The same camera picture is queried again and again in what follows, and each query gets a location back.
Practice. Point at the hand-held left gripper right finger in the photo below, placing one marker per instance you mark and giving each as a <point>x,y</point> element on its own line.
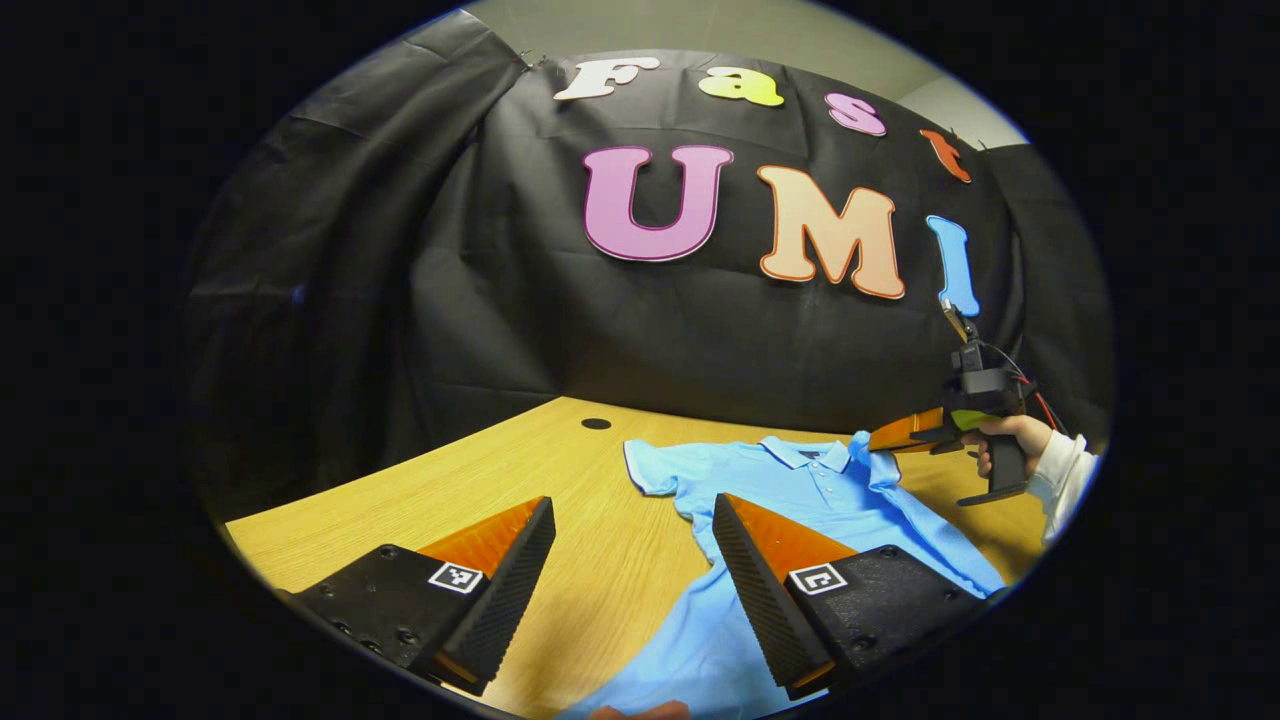
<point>760,600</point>

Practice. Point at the light blue T-shirt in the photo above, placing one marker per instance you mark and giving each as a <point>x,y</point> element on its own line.
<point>800,480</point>

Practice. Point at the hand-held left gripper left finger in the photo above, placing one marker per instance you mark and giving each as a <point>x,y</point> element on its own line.
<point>510,600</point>

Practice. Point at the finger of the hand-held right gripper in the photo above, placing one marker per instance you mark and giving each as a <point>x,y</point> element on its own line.
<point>910,430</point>

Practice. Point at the black backdrop cloth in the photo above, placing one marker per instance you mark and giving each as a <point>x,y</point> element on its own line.
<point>500,300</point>

